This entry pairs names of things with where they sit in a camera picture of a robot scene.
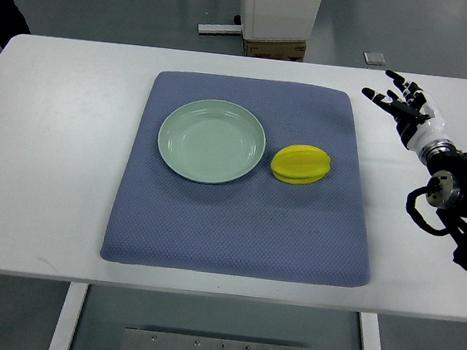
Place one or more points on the yellow starfruit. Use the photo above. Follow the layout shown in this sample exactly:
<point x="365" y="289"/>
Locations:
<point x="300" y="164"/>

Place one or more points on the light green plate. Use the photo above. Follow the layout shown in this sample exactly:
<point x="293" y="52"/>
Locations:
<point x="211" y="141"/>

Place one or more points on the left white table leg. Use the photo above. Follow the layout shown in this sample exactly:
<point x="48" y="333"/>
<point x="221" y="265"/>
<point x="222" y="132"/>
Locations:
<point x="69" y="316"/>

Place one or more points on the white cabinet pedestal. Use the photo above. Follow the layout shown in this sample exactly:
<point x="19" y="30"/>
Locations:
<point x="278" y="20"/>

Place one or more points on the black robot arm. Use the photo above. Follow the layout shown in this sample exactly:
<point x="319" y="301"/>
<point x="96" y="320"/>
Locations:
<point x="447" y="192"/>

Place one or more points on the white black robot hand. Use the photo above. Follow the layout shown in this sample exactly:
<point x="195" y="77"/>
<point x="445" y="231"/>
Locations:
<point x="418" y="122"/>

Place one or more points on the blue textured mat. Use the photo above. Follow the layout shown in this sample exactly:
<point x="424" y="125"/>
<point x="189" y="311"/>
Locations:
<point x="255" y="226"/>

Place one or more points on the small grey floor plate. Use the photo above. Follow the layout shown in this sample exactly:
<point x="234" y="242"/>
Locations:
<point x="374" y="58"/>

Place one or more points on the grey metal bar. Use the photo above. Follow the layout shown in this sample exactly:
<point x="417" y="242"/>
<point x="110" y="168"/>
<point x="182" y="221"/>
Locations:
<point x="219" y="29"/>

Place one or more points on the cardboard box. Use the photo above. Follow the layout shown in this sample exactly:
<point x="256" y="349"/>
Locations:
<point x="283" y="51"/>

